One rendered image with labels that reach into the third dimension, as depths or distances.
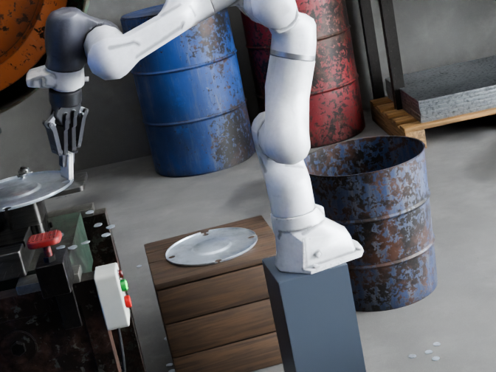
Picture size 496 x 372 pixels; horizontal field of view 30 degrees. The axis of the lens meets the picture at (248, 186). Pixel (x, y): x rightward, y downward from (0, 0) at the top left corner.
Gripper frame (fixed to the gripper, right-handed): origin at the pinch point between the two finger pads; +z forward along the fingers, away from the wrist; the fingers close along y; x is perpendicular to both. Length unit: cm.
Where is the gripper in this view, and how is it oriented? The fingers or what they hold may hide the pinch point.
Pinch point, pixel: (66, 164)
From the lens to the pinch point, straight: 228.3
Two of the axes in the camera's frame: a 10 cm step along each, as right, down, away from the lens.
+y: 5.9, -3.4, 7.3
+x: -8.0, -3.3, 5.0
